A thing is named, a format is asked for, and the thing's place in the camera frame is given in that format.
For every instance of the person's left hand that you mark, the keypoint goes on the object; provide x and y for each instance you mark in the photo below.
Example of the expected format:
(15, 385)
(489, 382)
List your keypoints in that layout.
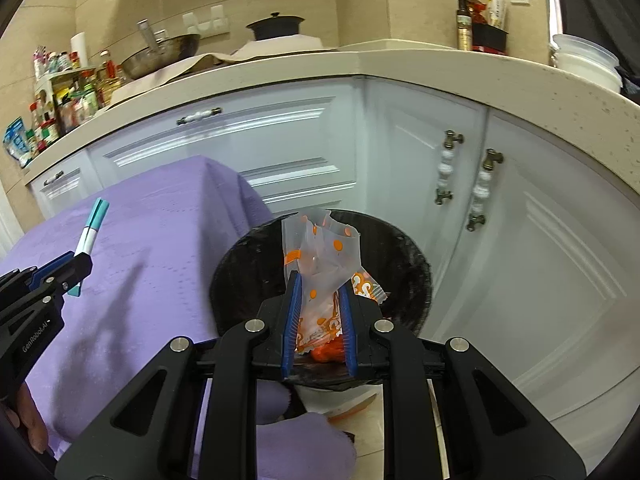
(30, 420)

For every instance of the white drawer front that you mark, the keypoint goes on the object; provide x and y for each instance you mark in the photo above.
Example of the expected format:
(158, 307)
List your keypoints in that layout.
(250, 135)

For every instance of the red snack packet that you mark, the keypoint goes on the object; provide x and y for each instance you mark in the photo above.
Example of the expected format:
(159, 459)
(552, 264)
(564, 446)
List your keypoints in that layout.
(479, 12)

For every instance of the beige stove cover cloth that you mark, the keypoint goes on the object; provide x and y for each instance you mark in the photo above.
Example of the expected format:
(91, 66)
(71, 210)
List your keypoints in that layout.
(225, 57)

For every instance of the white wall hook rack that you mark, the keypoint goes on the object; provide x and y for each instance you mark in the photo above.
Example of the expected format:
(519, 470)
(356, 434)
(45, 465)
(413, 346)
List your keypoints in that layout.
(205, 21)

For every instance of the teal white tube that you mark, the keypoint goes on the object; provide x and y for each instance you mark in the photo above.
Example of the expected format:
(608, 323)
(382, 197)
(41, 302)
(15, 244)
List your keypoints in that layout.
(90, 230)

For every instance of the paper towel roll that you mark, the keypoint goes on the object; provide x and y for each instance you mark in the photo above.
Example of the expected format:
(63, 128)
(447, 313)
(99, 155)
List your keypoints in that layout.
(78, 50)

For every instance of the black lidded pot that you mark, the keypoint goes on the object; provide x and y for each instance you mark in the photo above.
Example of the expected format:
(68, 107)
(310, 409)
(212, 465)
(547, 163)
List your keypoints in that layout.
(275, 27)

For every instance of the round bin with black bag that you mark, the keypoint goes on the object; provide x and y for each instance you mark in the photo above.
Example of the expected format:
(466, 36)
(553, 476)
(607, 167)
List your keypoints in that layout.
(400, 270)

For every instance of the blue white packet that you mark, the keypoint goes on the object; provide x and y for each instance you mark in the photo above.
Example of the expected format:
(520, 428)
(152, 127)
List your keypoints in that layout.
(16, 141)

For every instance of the orange dotted plastic bag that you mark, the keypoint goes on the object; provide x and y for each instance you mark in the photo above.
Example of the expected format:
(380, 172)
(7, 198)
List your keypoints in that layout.
(325, 255)

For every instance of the stack of white bowls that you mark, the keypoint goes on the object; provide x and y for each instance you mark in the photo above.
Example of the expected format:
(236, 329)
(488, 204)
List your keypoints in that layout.
(585, 65)

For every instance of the wide white cabinet door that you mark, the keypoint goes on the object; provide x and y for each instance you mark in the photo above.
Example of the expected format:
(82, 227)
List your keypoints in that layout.
(550, 270)

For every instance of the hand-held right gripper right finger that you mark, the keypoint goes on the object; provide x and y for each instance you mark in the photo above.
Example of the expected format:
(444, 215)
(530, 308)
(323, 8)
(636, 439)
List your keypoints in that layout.
(348, 330)

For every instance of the purple tablecloth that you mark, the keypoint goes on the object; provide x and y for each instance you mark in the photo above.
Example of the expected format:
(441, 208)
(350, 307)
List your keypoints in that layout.
(150, 235)

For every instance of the black counter box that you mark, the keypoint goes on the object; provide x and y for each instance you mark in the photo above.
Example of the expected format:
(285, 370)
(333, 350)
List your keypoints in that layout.
(492, 40)

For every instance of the small white cabinet front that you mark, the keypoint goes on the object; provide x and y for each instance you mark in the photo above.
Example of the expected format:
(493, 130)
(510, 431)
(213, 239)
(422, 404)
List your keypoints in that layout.
(65, 195)

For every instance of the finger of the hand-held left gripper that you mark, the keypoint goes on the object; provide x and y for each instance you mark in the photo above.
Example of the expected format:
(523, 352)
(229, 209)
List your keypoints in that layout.
(50, 270)
(75, 272)

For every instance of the dark glass bottle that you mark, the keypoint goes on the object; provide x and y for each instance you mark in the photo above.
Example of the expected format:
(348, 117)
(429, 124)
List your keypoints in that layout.
(464, 27)

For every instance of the steel wok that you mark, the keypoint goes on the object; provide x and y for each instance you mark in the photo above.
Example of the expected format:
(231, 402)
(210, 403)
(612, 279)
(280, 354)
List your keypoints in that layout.
(160, 55)

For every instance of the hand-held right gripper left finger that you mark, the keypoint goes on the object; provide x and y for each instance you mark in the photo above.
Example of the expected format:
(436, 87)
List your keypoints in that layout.
(292, 320)

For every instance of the group of condiment bottles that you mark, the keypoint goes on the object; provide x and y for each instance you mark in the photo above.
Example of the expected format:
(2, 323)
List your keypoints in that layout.
(75, 100)

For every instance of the narrow white cabinet door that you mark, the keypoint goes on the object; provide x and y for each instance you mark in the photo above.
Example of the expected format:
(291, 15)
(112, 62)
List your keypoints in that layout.
(400, 170)

